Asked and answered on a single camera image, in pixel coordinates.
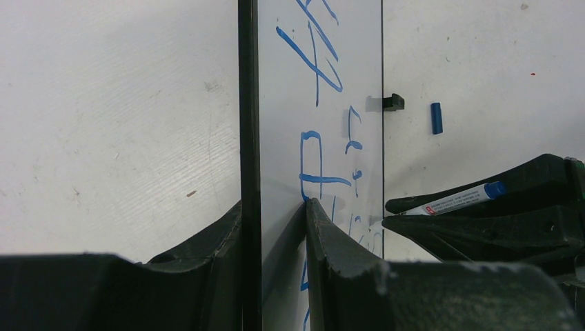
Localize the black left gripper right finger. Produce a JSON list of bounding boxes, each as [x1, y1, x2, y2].
[[306, 199, 578, 330]]

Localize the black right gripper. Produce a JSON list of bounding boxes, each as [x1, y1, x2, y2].
[[382, 154, 584, 311]]

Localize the blue whiteboard marker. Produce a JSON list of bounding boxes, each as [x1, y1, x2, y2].
[[393, 181, 506, 216]]

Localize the blue marker cap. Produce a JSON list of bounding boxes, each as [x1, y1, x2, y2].
[[430, 102, 444, 134]]

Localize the black framed whiteboard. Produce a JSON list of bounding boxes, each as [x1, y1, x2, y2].
[[238, 1, 384, 330]]

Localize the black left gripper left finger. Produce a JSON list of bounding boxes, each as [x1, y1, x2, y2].
[[1, 205, 242, 330]]

